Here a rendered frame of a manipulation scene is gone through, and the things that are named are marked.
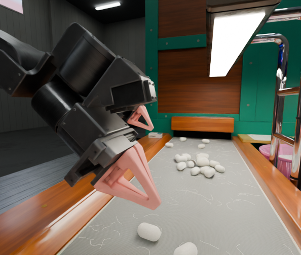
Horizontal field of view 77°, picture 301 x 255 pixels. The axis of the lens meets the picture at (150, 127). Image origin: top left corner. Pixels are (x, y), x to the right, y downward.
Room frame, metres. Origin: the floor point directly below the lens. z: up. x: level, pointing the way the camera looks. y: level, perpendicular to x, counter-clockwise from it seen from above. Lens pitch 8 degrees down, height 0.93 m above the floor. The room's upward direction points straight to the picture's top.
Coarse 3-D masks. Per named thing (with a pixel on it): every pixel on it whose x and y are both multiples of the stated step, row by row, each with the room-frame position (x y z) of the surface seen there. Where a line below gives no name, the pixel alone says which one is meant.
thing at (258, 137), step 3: (249, 135) 0.88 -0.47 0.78; (252, 135) 0.88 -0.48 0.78; (255, 135) 0.88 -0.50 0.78; (258, 135) 0.88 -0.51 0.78; (261, 135) 0.88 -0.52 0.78; (264, 135) 0.88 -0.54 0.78; (267, 135) 0.88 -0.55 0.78; (270, 135) 0.88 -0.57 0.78; (252, 138) 0.80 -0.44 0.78; (255, 138) 0.80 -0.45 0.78; (258, 138) 0.80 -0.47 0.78; (261, 138) 0.80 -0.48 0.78; (264, 138) 0.80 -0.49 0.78; (267, 138) 0.80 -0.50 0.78; (270, 138) 0.80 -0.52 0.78
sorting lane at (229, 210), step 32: (160, 160) 0.61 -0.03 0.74; (224, 160) 0.61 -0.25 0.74; (160, 192) 0.38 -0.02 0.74; (192, 192) 0.38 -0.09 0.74; (224, 192) 0.38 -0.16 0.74; (256, 192) 0.38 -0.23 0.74; (96, 224) 0.28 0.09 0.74; (128, 224) 0.28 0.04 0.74; (160, 224) 0.28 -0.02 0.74; (192, 224) 0.28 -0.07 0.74; (224, 224) 0.28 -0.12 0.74; (256, 224) 0.28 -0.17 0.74
